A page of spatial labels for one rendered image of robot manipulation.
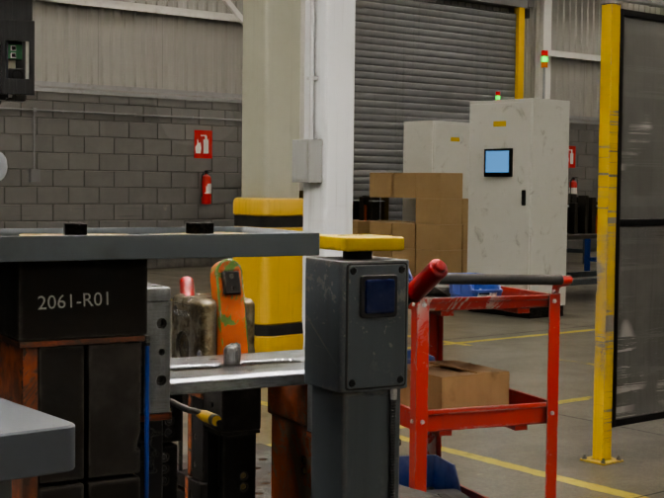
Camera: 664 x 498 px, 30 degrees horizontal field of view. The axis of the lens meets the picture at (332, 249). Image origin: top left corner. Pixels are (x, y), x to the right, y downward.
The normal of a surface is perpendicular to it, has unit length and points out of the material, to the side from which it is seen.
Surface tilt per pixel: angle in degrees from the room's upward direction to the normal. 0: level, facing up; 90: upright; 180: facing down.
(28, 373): 90
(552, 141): 90
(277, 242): 90
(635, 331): 90
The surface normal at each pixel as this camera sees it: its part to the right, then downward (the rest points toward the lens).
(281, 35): 0.62, 0.05
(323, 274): -0.87, 0.02
